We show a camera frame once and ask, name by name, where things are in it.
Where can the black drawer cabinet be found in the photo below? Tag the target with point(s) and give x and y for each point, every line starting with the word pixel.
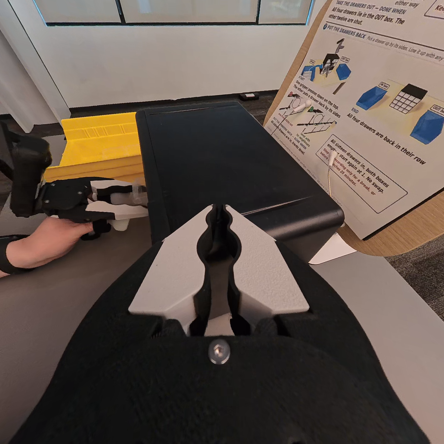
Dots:
pixel 225 156

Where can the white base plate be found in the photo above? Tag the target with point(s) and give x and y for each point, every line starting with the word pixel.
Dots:
pixel 331 249

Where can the small black floor device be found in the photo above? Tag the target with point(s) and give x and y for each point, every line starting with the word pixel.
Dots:
pixel 249 96

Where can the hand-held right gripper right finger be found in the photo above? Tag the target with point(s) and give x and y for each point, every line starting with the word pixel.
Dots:
pixel 267 274

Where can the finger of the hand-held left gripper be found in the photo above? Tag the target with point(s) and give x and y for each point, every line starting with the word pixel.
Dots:
pixel 118 211
pixel 119 198

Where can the instruction poster on board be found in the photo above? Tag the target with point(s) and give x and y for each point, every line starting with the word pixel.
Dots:
pixel 409 236

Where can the yellow storage bin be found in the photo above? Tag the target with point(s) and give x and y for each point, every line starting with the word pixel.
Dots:
pixel 97 166

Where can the person's left hand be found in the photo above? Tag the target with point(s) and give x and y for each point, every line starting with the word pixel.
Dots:
pixel 48 242

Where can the printed instruction poster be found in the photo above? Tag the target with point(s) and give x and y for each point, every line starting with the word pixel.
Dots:
pixel 374 69

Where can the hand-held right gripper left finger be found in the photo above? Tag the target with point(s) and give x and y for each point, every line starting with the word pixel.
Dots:
pixel 173 274

